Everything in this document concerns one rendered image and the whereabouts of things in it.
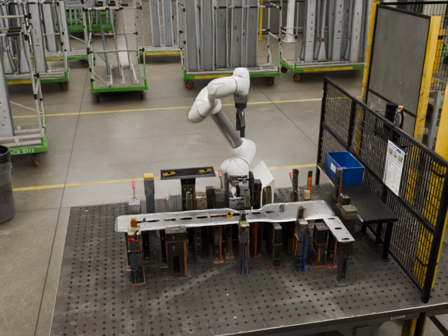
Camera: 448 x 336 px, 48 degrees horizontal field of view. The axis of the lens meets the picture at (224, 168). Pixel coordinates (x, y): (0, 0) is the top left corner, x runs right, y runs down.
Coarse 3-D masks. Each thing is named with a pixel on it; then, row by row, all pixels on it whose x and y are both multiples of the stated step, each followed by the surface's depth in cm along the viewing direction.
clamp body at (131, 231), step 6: (132, 228) 291; (138, 228) 291; (132, 234) 286; (138, 234) 286; (138, 240) 287; (132, 246) 288; (138, 246) 289; (132, 252) 289; (138, 252) 292; (132, 258) 298; (138, 258) 294; (132, 264) 295; (138, 264) 296; (132, 270) 296; (138, 270) 296; (132, 276) 297; (138, 276) 298; (144, 276) 306; (132, 282) 299; (138, 282) 299; (144, 282) 301
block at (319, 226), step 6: (318, 228) 306; (324, 228) 306; (318, 234) 306; (324, 234) 306; (318, 240) 308; (324, 240) 308; (318, 246) 310; (324, 246) 311; (312, 252) 319; (318, 252) 312; (324, 252) 313; (312, 258) 320; (318, 258) 314; (324, 258) 314; (312, 264) 320; (318, 264) 316; (324, 264) 316
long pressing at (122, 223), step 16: (224, 208) 325; (272, 208) 326; (288, 208) 326; (304, 208) 326; (320, 208) 326; (128, 224) 307; (144, 224) 307; (160, 224) 307; (176, 224) 307; (192, 224) 307; (208, 224) 308; (224, 224) 309
